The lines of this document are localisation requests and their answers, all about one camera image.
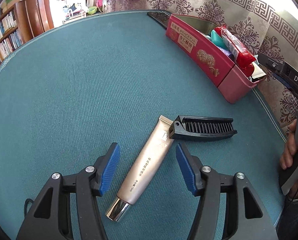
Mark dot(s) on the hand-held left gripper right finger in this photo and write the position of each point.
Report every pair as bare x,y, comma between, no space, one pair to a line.
185,170

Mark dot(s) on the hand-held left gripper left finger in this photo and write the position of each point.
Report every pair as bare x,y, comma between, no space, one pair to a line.
110,170

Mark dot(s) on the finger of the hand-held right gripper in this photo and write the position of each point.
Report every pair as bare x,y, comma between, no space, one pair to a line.
274,66

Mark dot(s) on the gold cream tube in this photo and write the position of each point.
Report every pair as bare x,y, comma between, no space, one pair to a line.
144,167

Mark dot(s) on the red snack packet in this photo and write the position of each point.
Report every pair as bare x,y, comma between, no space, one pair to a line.
241,55

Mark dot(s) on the black folding comb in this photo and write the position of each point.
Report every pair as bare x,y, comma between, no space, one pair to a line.
204,130

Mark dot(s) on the purple trash bag roll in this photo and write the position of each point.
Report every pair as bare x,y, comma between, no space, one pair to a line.
227,53

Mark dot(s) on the teal plastic case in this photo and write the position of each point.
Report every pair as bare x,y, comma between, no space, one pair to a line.
216,38

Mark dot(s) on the red tin box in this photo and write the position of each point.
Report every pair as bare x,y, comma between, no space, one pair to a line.
201,55

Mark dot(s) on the green felt desktop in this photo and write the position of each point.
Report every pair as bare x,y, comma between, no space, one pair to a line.
64,80

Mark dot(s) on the person's right hand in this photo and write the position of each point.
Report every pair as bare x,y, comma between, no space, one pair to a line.
289,150

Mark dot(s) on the patterned beige curtain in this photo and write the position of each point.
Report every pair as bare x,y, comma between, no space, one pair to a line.
239,12

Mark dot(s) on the white metal rack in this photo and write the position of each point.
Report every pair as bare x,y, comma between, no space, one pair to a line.
74,13

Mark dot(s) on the green plastic basin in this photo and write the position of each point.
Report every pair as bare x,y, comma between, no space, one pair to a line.
92,10

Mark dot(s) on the pink hanging bag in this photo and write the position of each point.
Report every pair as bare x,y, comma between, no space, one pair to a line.
99,0

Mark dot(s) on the wooden bookshelf with books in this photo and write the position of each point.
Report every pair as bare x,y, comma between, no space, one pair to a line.
4,35

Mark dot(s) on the wooden door frame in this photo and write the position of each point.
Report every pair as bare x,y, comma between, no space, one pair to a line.
46,5

